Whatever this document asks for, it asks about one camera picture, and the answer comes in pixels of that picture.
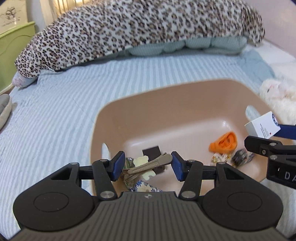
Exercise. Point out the pink pillow corner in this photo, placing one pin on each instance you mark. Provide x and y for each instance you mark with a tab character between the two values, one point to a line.
21	81

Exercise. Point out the dark small cube box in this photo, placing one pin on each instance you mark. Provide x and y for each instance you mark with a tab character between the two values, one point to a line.
152	154

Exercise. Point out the orange fabric pouch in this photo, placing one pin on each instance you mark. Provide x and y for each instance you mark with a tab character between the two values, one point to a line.
225	144

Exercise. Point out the white fluffy plush toy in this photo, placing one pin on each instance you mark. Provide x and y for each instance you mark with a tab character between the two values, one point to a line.
280	97

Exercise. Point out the cartoon printed small box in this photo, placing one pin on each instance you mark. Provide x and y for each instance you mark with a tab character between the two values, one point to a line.
242	157

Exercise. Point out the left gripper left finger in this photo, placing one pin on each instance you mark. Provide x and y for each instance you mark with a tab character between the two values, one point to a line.
105	172

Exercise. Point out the green wooden headboard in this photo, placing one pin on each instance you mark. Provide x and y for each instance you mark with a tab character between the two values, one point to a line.
13	42

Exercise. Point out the leopard print blanket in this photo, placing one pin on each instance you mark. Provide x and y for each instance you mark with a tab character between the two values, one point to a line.
101	28

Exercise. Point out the teal quilted comforter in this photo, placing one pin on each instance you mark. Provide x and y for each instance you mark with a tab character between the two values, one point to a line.
218	45

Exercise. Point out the white storage box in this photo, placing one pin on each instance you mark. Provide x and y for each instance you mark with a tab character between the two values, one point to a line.
13	14

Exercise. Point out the grey cushion slipper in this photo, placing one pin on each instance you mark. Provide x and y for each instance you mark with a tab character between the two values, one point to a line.
5	109

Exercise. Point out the beige plastic storage basket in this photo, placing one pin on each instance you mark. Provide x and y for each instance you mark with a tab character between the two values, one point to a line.
185	118

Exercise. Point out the blue striped bed sheet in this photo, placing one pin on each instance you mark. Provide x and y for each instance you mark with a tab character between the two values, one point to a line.
52	119

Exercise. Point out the green patterned pouch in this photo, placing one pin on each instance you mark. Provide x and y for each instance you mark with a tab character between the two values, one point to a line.
131	185

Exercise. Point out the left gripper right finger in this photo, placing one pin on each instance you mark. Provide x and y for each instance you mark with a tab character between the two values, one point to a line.
190	173

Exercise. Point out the white blue carton box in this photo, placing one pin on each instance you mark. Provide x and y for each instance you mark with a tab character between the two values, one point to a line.
265	126

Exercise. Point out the blue white patterned packet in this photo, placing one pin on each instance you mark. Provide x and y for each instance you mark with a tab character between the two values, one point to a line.
142	186

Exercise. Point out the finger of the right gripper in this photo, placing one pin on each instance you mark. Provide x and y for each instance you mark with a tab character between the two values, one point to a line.
287	131
274	150

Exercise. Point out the pink padded bed guard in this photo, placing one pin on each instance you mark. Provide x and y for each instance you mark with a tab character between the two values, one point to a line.
279	22

